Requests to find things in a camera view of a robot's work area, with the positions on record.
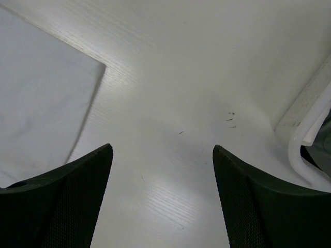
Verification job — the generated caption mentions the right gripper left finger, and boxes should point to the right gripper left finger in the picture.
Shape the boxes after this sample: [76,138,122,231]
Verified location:
[1,144,113,247]

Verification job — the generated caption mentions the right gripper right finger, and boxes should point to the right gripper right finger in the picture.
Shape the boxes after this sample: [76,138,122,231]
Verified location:
[213,145,330,247]

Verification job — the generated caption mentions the white skirt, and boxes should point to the white skirt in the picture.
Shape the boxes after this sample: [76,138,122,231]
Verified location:
[1,8,106,188]

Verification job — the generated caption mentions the grey skirt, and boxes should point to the grey skirt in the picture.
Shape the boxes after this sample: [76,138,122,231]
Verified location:
[300,113,330,177]

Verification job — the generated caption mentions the white laundry basket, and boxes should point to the white laundry basket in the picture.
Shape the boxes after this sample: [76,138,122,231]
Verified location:
[275,57,330,192]

